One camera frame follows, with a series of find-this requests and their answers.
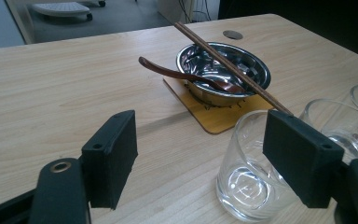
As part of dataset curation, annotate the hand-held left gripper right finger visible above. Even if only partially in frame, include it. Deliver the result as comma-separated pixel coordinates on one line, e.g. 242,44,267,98
262,109,345,209

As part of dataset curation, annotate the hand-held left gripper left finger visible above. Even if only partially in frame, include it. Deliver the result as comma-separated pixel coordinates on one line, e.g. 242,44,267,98
81,109,139,210

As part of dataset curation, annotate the single brown chopstick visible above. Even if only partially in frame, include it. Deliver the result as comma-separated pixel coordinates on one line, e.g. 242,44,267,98
173,23,291,117
176,21,294,116

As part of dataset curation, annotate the stainless steel bowl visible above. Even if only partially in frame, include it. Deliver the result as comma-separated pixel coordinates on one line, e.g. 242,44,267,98
175,41,272,107

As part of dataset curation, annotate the black curtain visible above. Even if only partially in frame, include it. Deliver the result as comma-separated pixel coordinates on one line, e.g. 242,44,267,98
217,0,358,63

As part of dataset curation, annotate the low wheeled footrest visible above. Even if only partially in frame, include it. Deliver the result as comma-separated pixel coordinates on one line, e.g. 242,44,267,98
31,1,93,22

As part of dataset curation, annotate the beige wooden desk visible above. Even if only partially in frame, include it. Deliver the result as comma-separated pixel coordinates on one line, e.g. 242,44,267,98
4,0,222,45

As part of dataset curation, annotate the grey table cable grommet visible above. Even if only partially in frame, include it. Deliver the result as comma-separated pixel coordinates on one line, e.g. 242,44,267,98
222,29,244,41

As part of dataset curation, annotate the bundle of hanging cables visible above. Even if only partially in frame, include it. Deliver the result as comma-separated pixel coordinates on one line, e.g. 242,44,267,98
178,0,213,22

